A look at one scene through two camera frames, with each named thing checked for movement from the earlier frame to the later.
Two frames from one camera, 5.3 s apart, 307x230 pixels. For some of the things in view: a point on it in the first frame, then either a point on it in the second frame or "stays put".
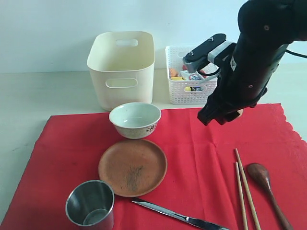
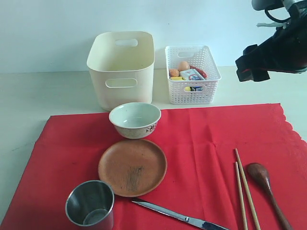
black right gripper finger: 207,113 → 248,63
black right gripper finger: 226,117 → 259,74
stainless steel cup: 90,205 stays put
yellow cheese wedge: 176,78 stays put
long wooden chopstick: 247,189 stays put
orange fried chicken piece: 173,72 stays put
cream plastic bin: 121,64 stays put
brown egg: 240,111 → 183,65
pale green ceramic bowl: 135,120 stays put
